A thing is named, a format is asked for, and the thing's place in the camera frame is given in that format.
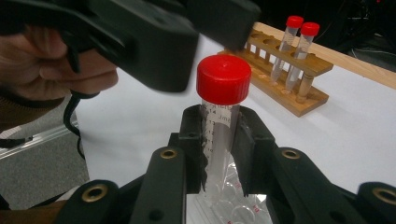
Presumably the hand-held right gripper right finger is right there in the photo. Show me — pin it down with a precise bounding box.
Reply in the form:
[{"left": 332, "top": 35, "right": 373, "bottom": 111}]
[{"left": 233, "top": 105, "right": 368, "bottom": 224}]

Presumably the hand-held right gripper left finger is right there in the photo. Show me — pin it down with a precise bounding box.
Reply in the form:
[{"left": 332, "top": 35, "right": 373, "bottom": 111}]
[{"left": 129, "top": 104, "right": 208, "bottom": 224}]

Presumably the red-capped clear test tube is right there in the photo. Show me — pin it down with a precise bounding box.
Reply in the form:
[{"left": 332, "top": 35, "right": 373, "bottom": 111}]
[
  {"left": 284, "top": 21, "right": 321, "bottom": 92},
  {"left": 195, "top": 54, "right": 252, "bottom": 208},
  {"left": 270, "top": 15, "right": 304, "bottom": 87}
]

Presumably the wooden test tube rack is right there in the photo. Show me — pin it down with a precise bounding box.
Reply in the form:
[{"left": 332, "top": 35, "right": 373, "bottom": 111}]
[{"left": 218, "top": 26, "right": 334, "bottom": 118}]

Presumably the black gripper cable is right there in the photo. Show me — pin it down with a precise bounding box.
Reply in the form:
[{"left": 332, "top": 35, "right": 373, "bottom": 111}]
[{"left": 63, "top": 90, "right": 101, "bottom": 161}]

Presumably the aluminium frame rail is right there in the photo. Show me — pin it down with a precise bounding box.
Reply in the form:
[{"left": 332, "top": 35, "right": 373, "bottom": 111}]
[{"left": 0, "top": 124, "right": 78, "bottom": 161}]

